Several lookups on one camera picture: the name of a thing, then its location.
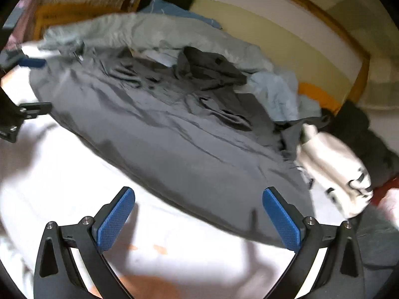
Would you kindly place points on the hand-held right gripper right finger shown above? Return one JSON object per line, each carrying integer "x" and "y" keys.
{"x": 282, "y": 221}

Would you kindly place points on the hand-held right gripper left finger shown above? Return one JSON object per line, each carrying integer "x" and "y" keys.
{"x": 115, "y": 219}

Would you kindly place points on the wooden bed frame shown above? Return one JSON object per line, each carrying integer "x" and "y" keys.
{"x": 361, "y": 78}

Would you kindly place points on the black cloth pile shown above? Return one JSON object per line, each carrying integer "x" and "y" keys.
{"x": 367, "y": 137}

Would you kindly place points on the pale grey-green garment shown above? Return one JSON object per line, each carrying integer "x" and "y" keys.
{"x": 140, "y": 31}

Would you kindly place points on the white and yellow foam pad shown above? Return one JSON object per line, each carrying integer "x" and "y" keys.
{"x": 280, "y": 37}

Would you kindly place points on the white garment with dark print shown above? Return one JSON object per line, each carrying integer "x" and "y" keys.
{"x": 333, "y": 162}

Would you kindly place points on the pale patchwork quilt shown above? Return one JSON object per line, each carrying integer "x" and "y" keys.
{"x": 374, "y": 37}

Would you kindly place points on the red cloth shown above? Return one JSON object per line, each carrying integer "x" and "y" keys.
{"x": 389, "y": 194}

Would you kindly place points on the blue denim cloth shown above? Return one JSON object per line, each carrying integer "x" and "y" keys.
{"x": 162, "y": 9}

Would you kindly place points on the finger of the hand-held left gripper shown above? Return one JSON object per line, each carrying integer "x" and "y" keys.
{"x": 31, "y": 109}
{"x": 32, "y": 63}

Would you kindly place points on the grey cloth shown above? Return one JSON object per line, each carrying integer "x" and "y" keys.
{"x": 377, "y": 243}

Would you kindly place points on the charcoal crumpled cloth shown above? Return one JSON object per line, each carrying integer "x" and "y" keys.
{"x": 212, "y": 68}

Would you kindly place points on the dark grey large garment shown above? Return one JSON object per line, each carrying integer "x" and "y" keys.
{"x": 156, "y": 140}

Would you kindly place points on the light blue cloth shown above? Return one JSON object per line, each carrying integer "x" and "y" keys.
{"x": 274, "y": 93}

